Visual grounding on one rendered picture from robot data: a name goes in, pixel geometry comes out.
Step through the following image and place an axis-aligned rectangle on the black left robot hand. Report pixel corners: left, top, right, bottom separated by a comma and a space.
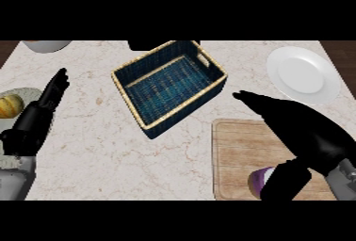
0, 67, 71, 157

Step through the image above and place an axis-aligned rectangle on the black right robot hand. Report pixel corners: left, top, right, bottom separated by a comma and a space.
230, 89, 356, 201

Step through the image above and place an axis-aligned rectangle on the wooden cutting board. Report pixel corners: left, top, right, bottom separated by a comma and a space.
211, 118, 338, 201

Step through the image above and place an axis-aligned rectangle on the blue wicker basket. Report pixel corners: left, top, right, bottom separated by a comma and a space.
109, 40, 229, 140

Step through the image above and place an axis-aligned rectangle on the yellow squash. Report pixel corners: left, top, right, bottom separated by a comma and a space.
0, 94, 25, 120

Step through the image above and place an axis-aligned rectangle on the white round plate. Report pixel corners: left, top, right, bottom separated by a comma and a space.
266, 45, 343, 106

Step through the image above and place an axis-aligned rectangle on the white bowl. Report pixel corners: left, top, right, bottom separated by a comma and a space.
21, 40, 74, 55

